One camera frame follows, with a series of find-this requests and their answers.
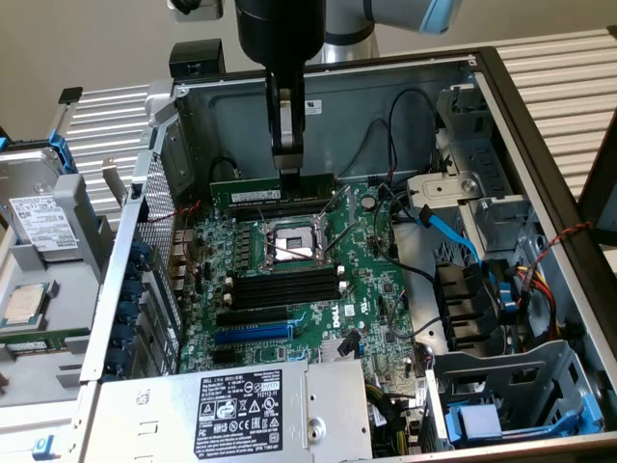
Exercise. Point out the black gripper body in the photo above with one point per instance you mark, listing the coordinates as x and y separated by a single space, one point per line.
279 29

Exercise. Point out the green RAM stick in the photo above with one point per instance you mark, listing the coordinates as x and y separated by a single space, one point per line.
43 340
246 195

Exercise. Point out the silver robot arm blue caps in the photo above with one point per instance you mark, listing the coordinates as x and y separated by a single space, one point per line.
347 48

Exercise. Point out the RAM slot black latch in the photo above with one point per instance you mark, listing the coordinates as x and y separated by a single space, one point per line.
289 212
284 291
284 274

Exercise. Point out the open grey PC case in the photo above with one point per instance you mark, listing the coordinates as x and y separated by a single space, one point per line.
217 125

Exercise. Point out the black box device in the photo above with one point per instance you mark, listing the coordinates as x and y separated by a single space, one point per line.
197 58

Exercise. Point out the silver socket cover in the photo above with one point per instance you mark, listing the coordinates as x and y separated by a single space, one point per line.
348 202

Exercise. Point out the silver socket locking lever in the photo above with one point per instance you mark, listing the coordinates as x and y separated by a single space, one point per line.
262 215
342 234

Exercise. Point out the round coin cell battery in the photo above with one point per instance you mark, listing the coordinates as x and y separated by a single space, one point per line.
369 201

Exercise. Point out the silver CPU socket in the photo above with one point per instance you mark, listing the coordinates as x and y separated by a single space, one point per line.
291 243

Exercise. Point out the green motherboard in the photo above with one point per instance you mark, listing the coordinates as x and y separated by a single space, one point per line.
366 270

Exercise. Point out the silver disk bay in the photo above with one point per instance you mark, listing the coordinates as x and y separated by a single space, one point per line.
482 159

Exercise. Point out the long black expansion slot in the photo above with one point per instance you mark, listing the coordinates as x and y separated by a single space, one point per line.
250 317

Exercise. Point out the dark blue slot clip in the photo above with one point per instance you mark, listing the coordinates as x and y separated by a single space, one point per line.
118 360
131 291
141 253
127 313
124 336

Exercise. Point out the blue expansion slot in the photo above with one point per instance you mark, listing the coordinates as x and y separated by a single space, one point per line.
250 334

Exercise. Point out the small black table clip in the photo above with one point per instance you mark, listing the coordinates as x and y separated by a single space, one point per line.
71 94

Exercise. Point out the silver chipset heatsink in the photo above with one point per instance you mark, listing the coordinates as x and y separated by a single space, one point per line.
330 352

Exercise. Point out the blue disk carrier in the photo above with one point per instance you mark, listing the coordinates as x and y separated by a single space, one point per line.
60 144
477 419

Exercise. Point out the black plastic fan shroud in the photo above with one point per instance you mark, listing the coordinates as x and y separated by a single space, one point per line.
463 299

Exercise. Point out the short black expansion slot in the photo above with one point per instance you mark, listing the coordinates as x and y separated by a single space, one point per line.
224 357

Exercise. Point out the silver hard disk white label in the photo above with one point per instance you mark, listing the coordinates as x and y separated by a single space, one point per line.
43 222

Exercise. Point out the grey parts rack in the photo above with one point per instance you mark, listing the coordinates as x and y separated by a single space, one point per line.
72 299

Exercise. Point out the dark upright panel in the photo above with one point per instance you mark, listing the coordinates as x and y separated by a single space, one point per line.
602 193

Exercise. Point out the grey disk cage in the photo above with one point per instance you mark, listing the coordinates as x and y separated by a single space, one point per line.
506 371

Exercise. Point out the silver CPU chip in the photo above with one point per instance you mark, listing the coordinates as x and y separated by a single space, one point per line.
24 305

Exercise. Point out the silver power supply unit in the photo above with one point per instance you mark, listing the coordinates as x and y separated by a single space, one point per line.
144 424

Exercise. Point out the blue square case latch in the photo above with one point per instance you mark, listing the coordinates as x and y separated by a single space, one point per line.
43 446

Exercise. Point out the silver metal bracket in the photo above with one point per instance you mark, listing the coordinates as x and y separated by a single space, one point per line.
115 181

